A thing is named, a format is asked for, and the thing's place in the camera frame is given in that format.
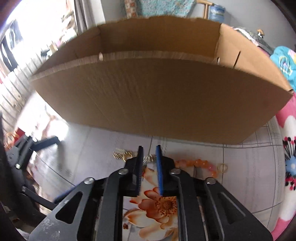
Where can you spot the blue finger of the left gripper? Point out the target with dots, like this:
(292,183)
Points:
(44,202)
(22,150)

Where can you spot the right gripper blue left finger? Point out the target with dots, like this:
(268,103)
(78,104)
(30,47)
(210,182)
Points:
(93,210)

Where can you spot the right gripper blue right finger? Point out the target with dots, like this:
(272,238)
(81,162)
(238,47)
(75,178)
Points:
(205,209)

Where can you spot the gold chain clasp jewelry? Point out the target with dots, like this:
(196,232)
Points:
(122,154)

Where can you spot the pink floral blanket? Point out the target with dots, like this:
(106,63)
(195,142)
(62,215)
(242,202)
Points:
(285,225)

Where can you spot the brown cardboard box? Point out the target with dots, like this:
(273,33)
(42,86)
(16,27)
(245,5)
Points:
(164,76)

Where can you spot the grey curtain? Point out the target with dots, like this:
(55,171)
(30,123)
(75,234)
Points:
(88,14)

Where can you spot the turquoise floral quilt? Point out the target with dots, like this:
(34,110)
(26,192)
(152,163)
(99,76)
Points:
(284,58)

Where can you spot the patterned tall vase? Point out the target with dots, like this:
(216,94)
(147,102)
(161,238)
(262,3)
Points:
(131,8)

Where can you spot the blue water jug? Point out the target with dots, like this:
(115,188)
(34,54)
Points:
(216,13)

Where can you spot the teal floral hanging cloth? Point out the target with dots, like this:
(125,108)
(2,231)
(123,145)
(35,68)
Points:
(179,8)

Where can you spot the wooden chair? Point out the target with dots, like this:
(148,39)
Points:
(207,5)

